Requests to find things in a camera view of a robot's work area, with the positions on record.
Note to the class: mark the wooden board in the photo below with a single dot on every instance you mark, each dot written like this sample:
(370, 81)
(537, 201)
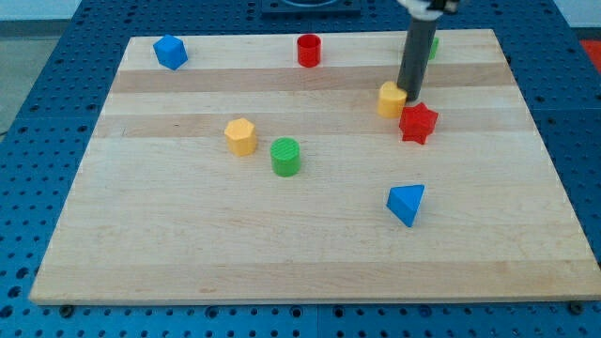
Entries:
(161, 212)

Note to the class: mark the red cylinder block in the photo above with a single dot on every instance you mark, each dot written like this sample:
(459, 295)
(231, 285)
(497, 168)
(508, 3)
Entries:
(309, 50)

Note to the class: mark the red star block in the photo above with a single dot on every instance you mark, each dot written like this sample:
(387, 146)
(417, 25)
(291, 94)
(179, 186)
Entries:
(417, 123)

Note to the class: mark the blue cube block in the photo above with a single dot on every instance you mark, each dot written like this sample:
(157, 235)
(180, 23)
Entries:
(170, 52)

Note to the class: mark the yellow heart block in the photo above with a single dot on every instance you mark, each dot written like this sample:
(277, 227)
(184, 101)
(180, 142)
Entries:
(391, 100)

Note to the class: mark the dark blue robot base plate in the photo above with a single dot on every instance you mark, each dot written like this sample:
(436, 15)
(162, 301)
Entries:
(310, 7)

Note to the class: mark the blue triangle block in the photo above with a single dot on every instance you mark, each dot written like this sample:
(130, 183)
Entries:
(404, 202)

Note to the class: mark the green block behind rod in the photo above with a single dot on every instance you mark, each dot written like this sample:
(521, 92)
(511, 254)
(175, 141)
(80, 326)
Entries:
(433, 48)

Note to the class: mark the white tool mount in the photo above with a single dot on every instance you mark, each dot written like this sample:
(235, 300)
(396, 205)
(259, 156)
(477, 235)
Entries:
(429, 9)

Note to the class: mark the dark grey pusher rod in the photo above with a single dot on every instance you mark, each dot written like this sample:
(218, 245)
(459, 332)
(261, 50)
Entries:
(419, 40)

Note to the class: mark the yellow hexagon block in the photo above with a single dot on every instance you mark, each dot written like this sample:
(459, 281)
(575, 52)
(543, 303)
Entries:
(241, 137)

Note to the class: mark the green cylinder block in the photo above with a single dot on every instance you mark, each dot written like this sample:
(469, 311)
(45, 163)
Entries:
(285, 157)

